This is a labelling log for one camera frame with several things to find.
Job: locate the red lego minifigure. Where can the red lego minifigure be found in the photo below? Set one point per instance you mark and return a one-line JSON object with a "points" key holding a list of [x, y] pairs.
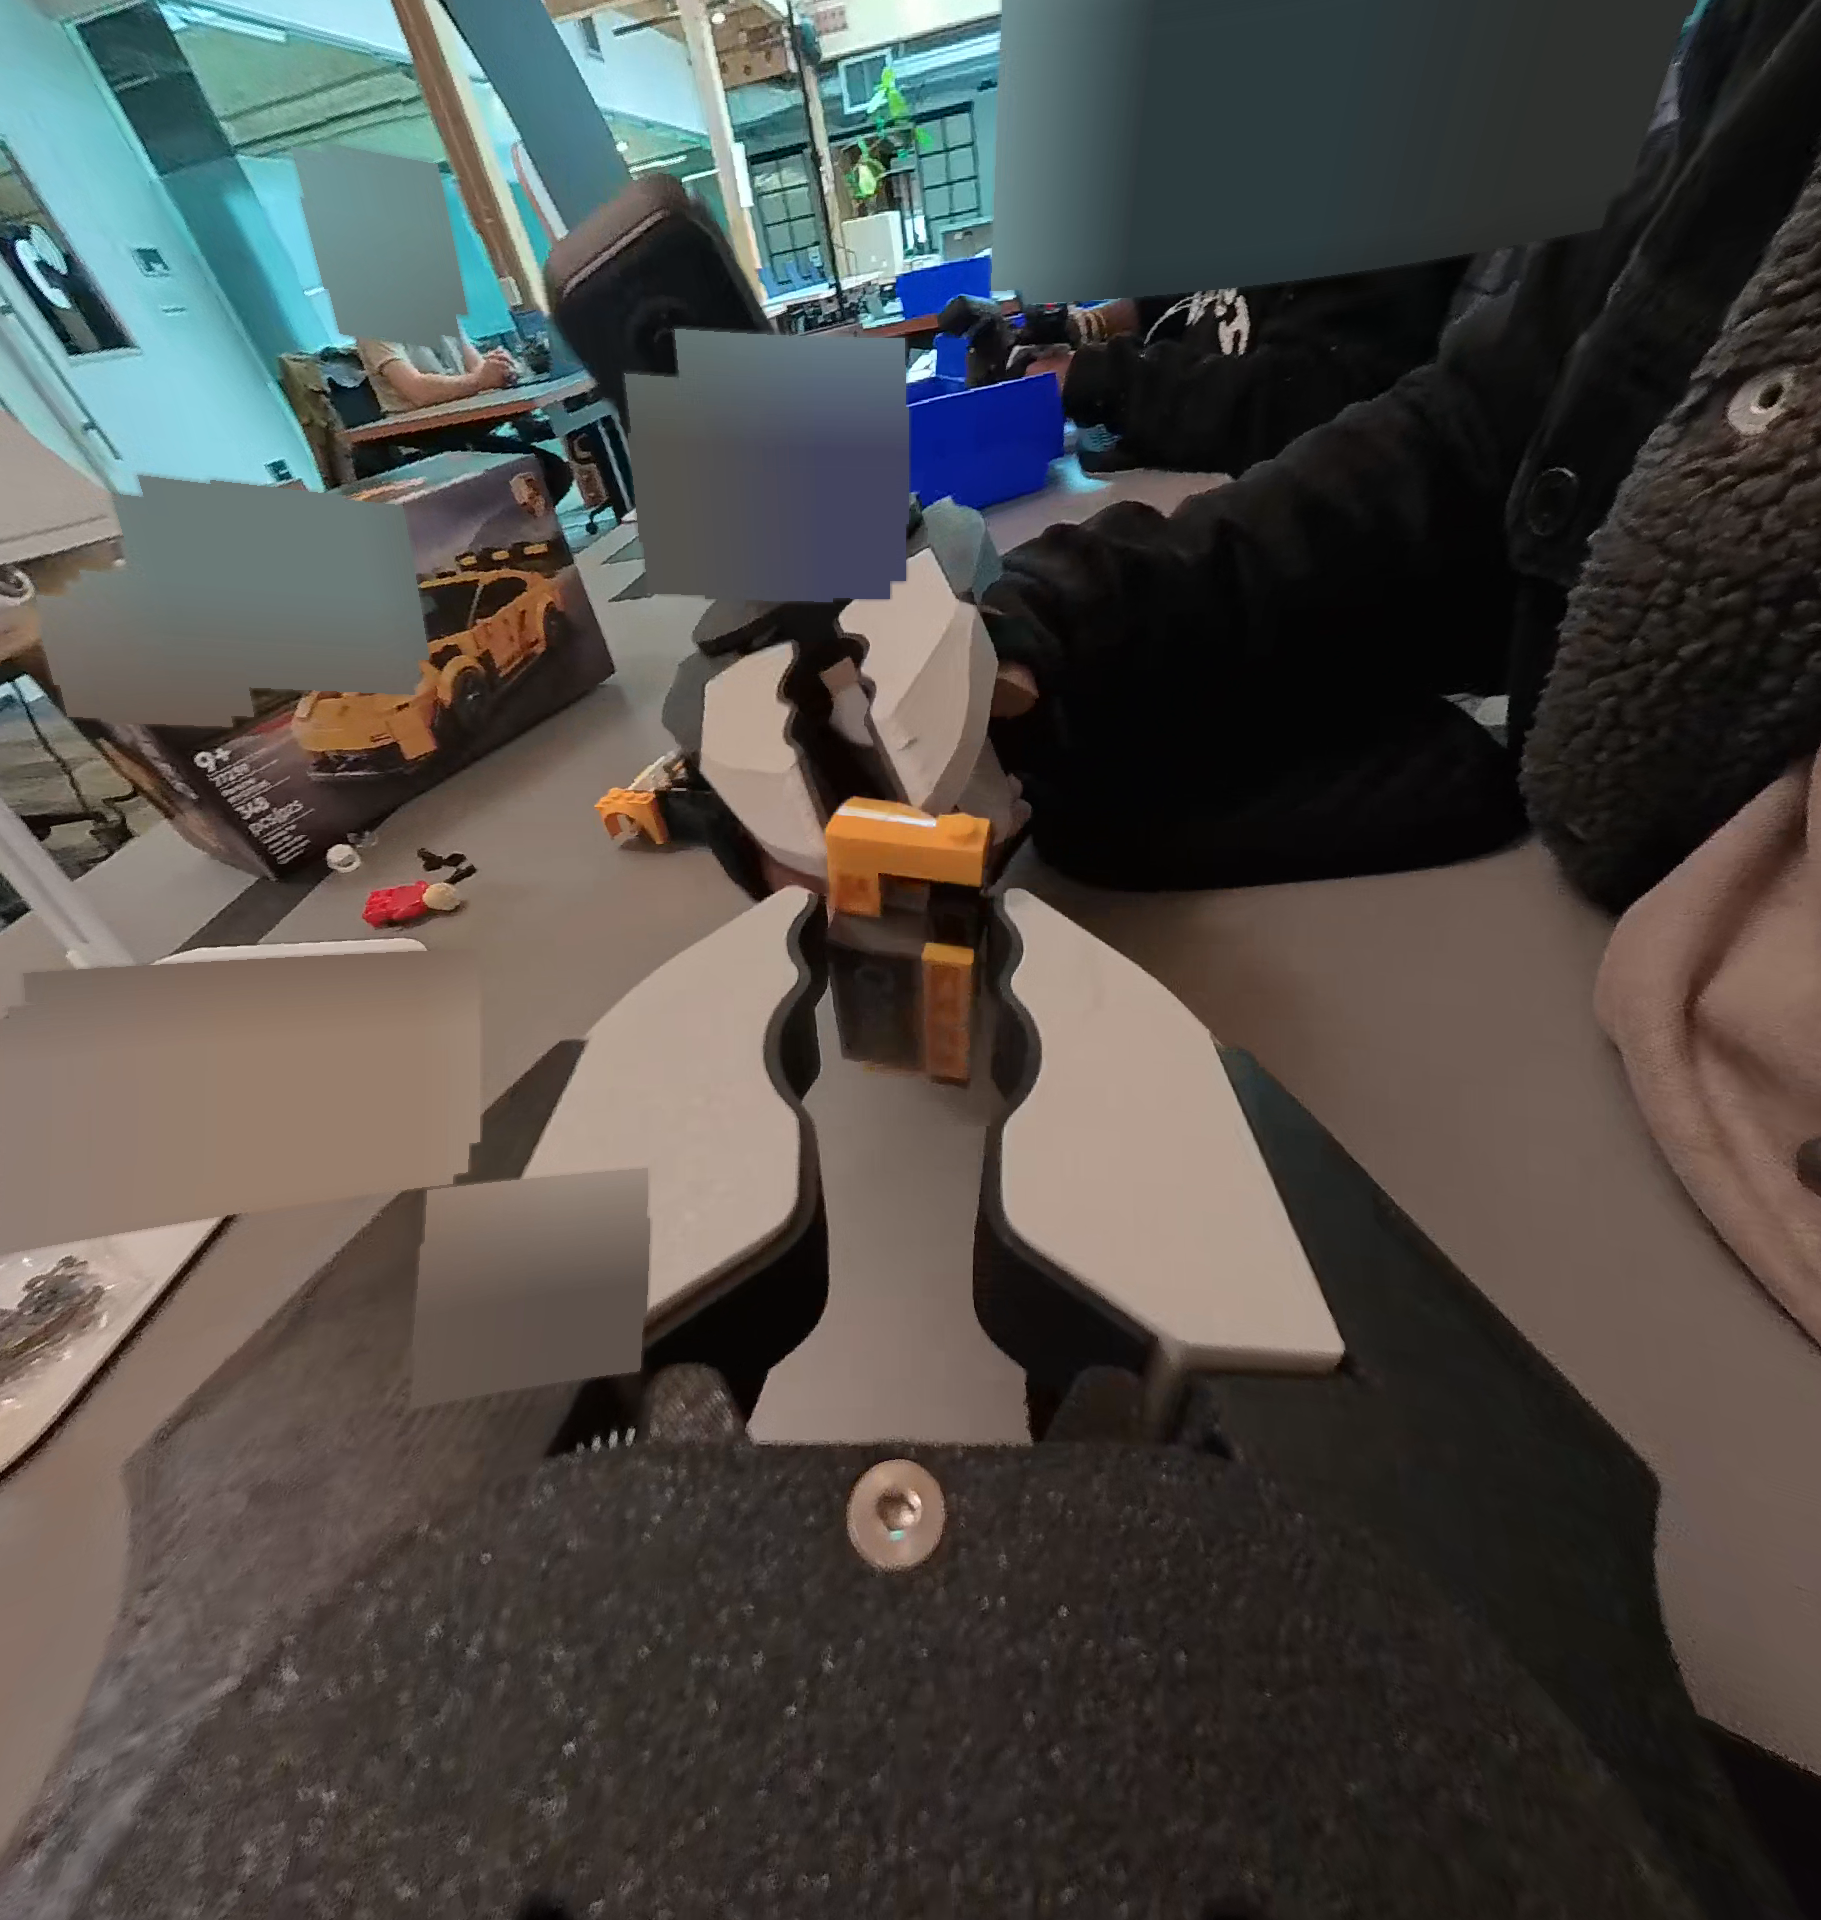
{"points": [[395, 904]]}

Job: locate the person's right forearm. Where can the person's right forearm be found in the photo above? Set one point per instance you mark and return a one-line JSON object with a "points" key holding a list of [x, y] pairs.
{"points": [[1298, 636]]}

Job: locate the orange black lego car assembly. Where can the orange black lego car assembly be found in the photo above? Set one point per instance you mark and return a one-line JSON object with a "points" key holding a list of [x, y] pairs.
{"points": [[899, 851]]}

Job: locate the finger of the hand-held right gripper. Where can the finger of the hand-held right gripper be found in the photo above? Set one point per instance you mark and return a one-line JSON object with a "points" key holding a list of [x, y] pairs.
{"points": [[940, 676], [755, 767]]}

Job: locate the lego instruction booklet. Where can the lego instruction booklet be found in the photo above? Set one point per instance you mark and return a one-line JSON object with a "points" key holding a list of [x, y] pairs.
{"points": [[24, 482]]}

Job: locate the blue plastic bin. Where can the blue plastic bin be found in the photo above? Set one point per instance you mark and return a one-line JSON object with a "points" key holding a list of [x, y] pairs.
{"points": [[949, 289], [986, 444]]}

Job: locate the grey fleece jacket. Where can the grey fleece jacket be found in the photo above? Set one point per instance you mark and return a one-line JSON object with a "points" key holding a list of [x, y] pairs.
{"points": [[1721, 605]]}

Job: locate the small black lego piece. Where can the small black lego piece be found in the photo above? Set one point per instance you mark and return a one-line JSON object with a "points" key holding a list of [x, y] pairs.
{"points": [[449, 867]]}

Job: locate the black and orange car chassis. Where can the black and orange car chassis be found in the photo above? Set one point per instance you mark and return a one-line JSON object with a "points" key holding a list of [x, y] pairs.
{"points": [[622, 823]]}

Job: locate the person's right hand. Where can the person's right hand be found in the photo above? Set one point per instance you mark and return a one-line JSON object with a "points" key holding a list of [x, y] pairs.
{"points": [[1014, 697]]}

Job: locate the dark partition panel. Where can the dark partition panel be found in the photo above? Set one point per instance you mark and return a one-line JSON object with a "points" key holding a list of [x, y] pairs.
{"points": [[547, 107]]}

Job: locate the clear bag of dark pieces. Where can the clear bag of dark pieces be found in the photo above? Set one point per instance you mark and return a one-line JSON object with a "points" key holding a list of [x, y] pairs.
{"points": [[24, 1327]]}

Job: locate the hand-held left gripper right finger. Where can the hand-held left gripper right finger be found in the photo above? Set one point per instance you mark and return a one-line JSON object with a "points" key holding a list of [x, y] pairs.
{"points": [[1150, 1171]]}

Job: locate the potted plant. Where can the potted plant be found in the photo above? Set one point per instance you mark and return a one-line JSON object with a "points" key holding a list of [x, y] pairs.
{"points": [[889, 139]]}

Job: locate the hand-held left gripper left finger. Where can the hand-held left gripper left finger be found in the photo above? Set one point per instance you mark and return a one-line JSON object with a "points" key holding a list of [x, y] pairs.
{"points": [[700, 1084]]}

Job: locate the wooden office desk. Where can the wooden office desk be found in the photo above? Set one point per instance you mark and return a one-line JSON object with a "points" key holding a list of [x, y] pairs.
{"points": [[479, 400]]}

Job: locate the yellow car lego box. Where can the yellow car lego box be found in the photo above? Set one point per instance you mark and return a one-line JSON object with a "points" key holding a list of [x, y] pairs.
{"points": [[522, 636]]}

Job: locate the wooden pillar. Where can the wooden pillar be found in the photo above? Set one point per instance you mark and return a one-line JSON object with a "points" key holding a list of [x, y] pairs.
{"points": [[463, 139]]}

